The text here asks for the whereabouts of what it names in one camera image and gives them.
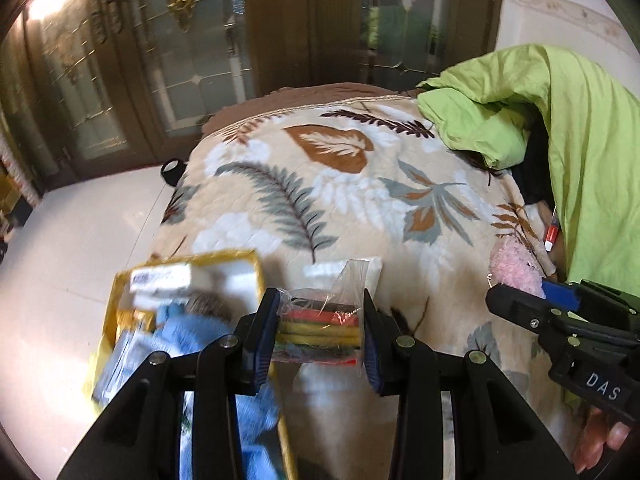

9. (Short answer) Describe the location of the leaf print blanket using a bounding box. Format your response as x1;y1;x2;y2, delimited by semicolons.
150;82;601;480

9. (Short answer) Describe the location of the black slipper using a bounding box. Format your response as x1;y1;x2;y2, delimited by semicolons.
160;158;190;187

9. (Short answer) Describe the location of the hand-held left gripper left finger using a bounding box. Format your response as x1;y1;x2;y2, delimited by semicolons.
57;287;282;480

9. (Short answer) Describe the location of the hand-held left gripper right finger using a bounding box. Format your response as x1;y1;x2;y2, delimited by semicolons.
361;287;576;480

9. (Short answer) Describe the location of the pink fluffy cloth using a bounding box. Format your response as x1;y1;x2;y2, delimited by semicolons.
489;239;547;298

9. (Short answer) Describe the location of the white box with yellow tape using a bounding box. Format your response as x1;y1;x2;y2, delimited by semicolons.
90;249;301;480

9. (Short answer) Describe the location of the yellow orange packet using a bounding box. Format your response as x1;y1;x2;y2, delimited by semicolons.
116;307;157;336

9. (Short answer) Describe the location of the brown hedgehog plush toy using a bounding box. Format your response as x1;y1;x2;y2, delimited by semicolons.
187;292;236;321

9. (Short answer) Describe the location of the white wet wipes packet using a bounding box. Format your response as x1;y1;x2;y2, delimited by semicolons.
92;330;153;406

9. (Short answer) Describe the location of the lemon print tissue pack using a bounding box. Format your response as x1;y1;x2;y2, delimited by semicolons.
129;265;195;307

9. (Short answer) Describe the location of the wooden glass door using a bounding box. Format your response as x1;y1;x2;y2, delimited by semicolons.
25;0;166;176
310;0;503;98
125;0;261;133

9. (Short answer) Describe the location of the green quilt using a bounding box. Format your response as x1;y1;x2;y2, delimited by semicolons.
416;44;640;291

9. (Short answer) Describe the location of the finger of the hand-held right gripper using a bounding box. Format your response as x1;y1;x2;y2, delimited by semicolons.
541;280;640;321
485;284;581;341

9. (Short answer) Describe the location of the beige roll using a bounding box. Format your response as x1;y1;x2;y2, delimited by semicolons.
531;237;560;278

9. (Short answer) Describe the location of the person's right hand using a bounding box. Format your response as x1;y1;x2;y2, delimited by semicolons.
572;405;633;476

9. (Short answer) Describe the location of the stack of red white cartons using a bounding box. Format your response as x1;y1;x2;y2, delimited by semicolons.
0;125;43;211

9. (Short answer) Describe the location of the brown bed sheet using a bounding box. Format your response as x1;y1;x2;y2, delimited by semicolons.
200;82;421;136

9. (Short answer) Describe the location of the bag of coloured sticks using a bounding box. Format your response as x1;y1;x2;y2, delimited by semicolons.
272;258;385;367

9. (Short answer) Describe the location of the blue towel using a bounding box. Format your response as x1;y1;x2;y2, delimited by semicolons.
150;302;286;480

